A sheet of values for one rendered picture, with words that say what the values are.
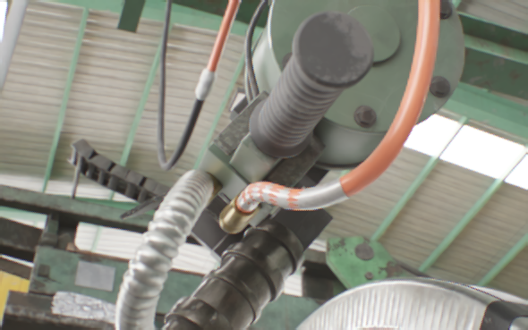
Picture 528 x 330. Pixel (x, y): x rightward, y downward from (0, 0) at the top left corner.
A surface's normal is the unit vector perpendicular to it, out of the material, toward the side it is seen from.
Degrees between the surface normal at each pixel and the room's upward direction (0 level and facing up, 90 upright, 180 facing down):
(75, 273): 90
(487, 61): 180
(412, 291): 92
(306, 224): 115
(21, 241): 90
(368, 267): 90
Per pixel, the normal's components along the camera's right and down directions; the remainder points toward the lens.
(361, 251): 0.16, -0.65
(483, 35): 0.00, 0.75
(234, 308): 0.57, -0.20
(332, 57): 0.19, -0.26
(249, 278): 0.30, -0.48
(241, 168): -0.64, 0.69
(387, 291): -0.96, -0.18
